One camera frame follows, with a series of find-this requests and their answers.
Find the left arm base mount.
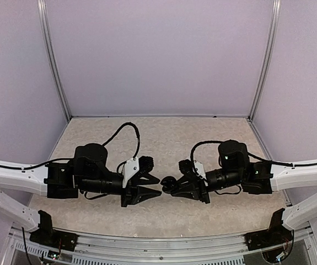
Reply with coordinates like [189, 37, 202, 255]
[30, 230, 79, 252]

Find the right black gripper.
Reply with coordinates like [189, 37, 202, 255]
[170, 168, 244, 205]

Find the left aluminium frame post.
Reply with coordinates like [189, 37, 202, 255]
[36, 0, 72, 123]

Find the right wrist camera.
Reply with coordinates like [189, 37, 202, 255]
[178, 159, 206, 181]

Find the black earbud charging case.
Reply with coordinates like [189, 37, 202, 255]
[160, 176, 177, 194]

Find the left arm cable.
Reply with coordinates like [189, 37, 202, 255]
[102, 123, 142, 161]

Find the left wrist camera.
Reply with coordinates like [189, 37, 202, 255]
[122, 156, 154, 188]

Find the right aluminium frame post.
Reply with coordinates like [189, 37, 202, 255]
[248, 0, 281, 123]

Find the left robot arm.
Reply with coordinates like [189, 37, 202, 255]
[0, 143, 162, 246]

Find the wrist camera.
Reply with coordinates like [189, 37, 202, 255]
[122, 156, 154, 188]
[178, 159, 206, 181]

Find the aluminium frame post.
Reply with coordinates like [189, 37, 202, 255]
[248, 0, 281, 123]
[36, 0, 72, 123]

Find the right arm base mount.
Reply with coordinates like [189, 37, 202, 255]
[244, 229, 293, 251]

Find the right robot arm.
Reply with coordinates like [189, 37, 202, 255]
[161, 140, 317, 245]

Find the front aluminium rail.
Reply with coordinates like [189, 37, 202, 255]
[8, 218, 317, 265]

